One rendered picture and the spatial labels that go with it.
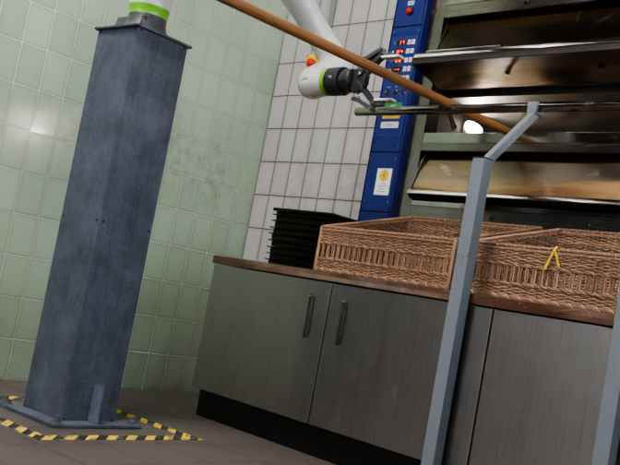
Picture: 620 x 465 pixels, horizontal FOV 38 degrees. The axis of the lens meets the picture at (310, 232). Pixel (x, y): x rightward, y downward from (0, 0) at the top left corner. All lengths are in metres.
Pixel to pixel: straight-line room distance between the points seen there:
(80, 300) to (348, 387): 0.84
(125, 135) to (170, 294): 1.19
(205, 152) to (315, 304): 1.19
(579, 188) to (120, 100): 1.47
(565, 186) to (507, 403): 0.91
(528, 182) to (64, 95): 1.71
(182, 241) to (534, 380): 1.87
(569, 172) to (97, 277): 1.55
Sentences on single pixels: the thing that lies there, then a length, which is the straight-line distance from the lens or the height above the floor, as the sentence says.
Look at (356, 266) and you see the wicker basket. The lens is 2.88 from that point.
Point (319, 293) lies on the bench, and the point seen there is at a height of 0.51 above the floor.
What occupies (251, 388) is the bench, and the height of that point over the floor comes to 0.15.
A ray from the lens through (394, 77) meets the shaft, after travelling 2.78.
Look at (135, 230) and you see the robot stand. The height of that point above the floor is 0.59.
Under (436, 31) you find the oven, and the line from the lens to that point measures 3.59.
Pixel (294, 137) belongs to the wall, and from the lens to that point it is 3.95.
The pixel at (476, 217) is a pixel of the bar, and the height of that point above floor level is 0.78.
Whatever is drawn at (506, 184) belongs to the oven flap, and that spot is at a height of 0.99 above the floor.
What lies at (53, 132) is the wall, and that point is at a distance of 3.49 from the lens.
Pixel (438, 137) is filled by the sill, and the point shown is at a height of 1.16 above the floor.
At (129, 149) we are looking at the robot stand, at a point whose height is 0.83.
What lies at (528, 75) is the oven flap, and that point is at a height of 1.37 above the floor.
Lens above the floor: 0.48
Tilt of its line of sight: 4 degrees up
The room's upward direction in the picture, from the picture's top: 10 degrees clockwise
